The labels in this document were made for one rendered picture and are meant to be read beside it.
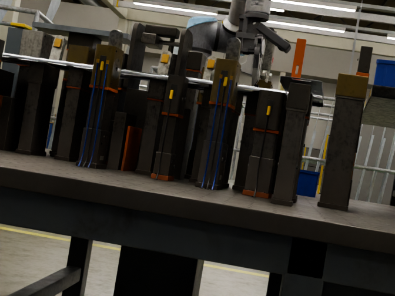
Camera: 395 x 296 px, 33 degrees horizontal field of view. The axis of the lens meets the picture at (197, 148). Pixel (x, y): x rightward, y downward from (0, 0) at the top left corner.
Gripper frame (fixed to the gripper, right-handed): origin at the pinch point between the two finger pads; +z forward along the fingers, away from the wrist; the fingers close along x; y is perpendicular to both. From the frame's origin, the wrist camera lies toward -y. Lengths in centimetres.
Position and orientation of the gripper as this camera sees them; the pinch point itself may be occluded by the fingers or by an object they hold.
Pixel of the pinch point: (255, 82)
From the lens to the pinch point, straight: 200.5
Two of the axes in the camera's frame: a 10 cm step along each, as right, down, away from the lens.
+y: -9.7, -1.2, 2.0
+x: -2.0, -0.4, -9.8
